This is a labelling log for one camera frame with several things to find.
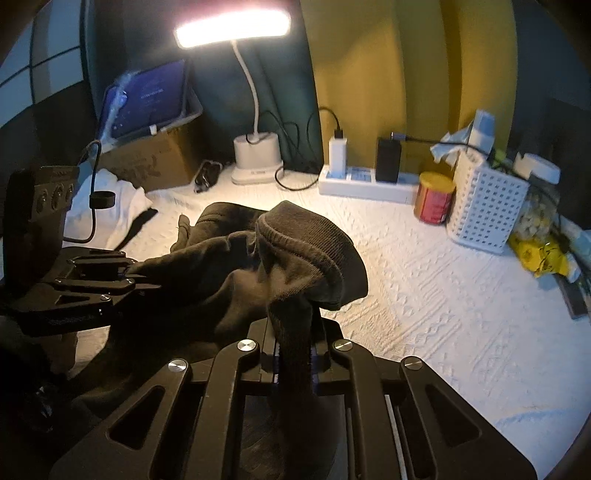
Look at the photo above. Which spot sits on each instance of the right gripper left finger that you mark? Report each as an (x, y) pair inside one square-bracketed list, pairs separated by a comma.
[(184, 423)]

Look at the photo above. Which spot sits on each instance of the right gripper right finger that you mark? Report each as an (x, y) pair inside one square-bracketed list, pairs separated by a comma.
[(404, 421)]

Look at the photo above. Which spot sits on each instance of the brown t-shirt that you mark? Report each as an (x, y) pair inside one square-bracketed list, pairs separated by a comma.
[(234, 266)]

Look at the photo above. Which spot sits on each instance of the white garment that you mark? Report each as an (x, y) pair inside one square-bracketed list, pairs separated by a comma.
[(112, 224)]

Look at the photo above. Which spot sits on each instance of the black shoehorn strip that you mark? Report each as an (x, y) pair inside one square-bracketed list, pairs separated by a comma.
[(136, 225)]

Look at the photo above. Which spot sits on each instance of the cardboard box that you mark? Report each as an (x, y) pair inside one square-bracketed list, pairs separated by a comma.
[(168, 159)]

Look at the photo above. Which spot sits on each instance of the tablet with purple screen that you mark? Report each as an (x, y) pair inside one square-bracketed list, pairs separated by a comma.
[(142, 103)]

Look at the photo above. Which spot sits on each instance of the red tin can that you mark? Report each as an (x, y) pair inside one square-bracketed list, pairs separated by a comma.
[(434, 198)]

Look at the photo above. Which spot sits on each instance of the black smartphone on table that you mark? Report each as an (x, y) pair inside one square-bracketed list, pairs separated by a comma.
[(576, 300)]

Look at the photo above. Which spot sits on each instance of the yellow snack bag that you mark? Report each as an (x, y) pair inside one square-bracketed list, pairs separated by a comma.
[(540, 258)]

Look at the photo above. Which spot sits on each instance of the white perforated basket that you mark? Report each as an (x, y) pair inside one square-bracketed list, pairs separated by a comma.
[(486, 205)]

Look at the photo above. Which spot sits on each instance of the white power strip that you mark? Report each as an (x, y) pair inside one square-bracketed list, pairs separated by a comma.
[(361, 183)]

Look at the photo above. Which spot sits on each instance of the glass jar white lid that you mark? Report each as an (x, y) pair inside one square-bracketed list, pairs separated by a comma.
[(540, 206)]

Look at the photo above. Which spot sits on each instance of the black power adapter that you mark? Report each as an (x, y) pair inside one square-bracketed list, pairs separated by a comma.
[(388, 160)]

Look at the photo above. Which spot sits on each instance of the white phone charger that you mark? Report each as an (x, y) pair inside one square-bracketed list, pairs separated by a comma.
[(338, 147)]

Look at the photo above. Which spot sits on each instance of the white blue spray bottle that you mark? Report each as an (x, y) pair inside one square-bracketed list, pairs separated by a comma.
[(482, 132)]

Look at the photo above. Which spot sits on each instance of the teal curtain left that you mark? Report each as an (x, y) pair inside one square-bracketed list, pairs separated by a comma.
[(266, 80)]

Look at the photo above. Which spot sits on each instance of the yellow curtain left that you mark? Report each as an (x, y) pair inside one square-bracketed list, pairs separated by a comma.
[(417, 67)]

